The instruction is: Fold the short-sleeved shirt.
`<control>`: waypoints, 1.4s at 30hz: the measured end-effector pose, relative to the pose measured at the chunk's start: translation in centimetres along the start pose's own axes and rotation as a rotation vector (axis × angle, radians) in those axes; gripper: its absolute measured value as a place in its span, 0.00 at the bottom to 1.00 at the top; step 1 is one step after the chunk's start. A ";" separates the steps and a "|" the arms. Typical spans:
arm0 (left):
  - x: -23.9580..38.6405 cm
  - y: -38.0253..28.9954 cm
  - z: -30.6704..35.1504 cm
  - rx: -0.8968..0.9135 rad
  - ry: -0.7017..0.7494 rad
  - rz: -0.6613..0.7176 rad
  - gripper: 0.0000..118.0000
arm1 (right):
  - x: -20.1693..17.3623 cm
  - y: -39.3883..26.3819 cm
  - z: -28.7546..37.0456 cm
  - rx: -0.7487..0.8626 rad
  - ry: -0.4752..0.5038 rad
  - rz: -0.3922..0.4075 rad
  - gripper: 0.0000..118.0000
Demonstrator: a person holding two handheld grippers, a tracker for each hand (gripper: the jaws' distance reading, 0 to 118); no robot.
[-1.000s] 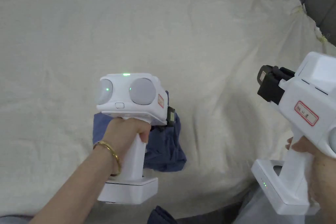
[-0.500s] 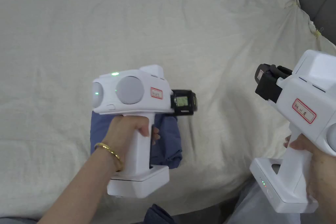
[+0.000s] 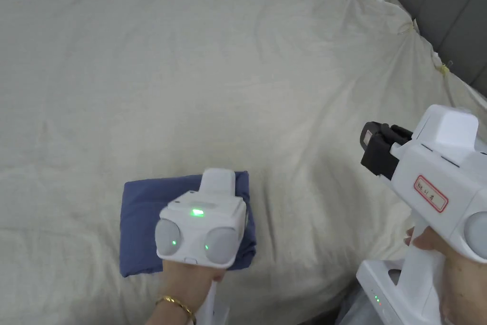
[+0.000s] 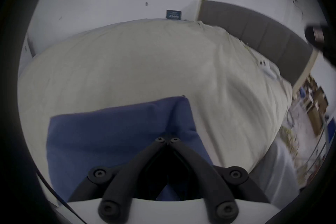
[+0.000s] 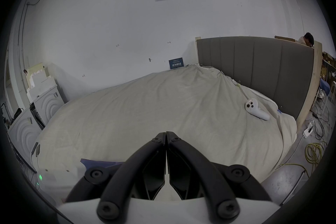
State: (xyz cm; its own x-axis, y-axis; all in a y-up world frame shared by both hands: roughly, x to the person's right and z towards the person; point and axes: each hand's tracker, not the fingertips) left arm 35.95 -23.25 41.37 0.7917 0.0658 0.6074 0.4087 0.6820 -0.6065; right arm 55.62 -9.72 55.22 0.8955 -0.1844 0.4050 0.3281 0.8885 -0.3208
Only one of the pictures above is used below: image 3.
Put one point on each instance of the person's left hand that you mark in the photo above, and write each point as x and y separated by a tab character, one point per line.
186	279

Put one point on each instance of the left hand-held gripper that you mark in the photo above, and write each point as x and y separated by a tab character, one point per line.
201	226

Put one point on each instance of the grey padded headboard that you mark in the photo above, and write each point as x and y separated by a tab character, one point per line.
441	1

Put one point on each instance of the person's right hand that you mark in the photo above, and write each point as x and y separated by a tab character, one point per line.
464	279

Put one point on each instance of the person's right forearm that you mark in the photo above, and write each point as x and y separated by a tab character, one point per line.
468	317

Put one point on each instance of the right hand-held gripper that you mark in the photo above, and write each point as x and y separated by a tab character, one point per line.
426	188

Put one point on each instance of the dark blue garment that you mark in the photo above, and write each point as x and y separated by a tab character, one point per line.
140	226

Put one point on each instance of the person's left forearm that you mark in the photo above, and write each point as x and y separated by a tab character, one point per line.
169	311

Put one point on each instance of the bed with beige sheet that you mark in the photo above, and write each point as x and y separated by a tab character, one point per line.
190	73

